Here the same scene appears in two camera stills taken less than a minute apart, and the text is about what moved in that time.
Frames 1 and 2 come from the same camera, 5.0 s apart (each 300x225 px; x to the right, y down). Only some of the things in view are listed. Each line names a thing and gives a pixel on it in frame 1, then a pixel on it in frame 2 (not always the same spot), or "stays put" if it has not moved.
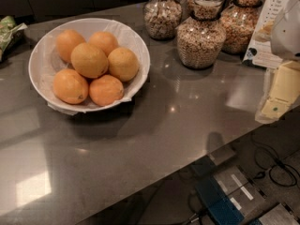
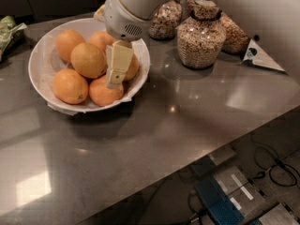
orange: x=70 y=86 stays put
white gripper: x=287 y=37 → x=122 y=20
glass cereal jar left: x=162 y=12 stays put
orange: x=89 y=59 stays put
